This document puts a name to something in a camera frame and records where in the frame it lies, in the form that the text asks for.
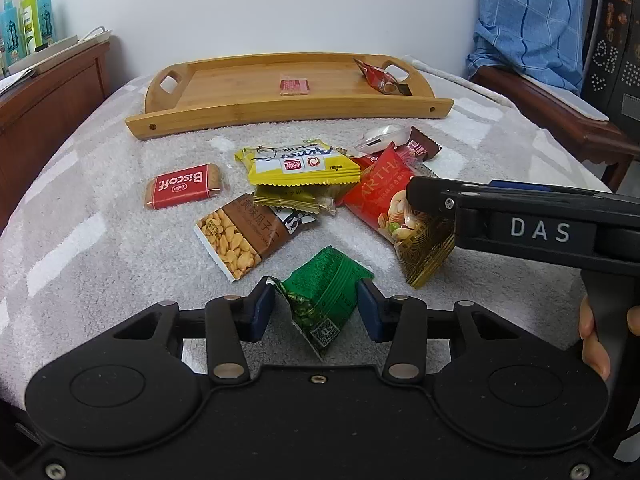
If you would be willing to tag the green snack packet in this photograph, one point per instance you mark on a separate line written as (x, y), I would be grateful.
(325, 285)

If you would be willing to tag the wooden tray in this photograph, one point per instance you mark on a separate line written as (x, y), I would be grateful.
(235, 90)

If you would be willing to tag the olive yellow snack packet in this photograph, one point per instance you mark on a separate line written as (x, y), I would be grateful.
(295, 199)

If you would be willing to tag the red biscuit packet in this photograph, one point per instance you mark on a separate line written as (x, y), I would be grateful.
(182, 186)

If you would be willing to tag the brown seed snack packet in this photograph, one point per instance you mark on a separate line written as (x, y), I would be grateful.
(240, 240)

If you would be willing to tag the clear white snack packet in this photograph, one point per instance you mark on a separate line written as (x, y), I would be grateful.
(380, 137)

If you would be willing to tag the wooden cabinet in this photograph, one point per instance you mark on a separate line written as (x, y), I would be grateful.
(55, 105)

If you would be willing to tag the yellow green bottle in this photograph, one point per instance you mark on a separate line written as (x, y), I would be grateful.
(29, 20)

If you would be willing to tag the red brown snack packet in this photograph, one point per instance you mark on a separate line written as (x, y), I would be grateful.
(377, 77)

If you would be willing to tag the white black patterned snack packet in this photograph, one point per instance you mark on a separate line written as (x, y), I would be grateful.
(300, 221)

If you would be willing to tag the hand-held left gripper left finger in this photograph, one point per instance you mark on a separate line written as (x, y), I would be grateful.
(262, 307)

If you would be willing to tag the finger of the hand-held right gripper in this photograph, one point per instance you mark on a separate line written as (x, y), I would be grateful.
(520, 186)
(430, 195)

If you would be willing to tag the black dotted box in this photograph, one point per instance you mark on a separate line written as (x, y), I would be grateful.
(612, 60)

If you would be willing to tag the small pink snack packet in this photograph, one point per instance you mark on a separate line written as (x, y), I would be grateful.
(295, 87)

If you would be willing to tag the teal bottle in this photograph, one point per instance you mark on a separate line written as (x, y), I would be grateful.
(11, 30)
(45, 15)

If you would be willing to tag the red gold nut packet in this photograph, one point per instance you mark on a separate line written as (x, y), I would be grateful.
(380, 195)

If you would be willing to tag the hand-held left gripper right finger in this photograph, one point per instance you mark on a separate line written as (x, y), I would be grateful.
(370, 310)

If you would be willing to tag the blue checked cloth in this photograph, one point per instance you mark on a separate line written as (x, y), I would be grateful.
(525, 20)

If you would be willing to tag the person's right hand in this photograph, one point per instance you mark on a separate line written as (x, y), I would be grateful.
(595, 345)

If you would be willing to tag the brown chocolate wafer packet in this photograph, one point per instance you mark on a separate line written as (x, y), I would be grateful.
(422, 144)

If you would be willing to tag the white power strip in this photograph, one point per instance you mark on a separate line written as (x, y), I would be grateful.
(95, 33)

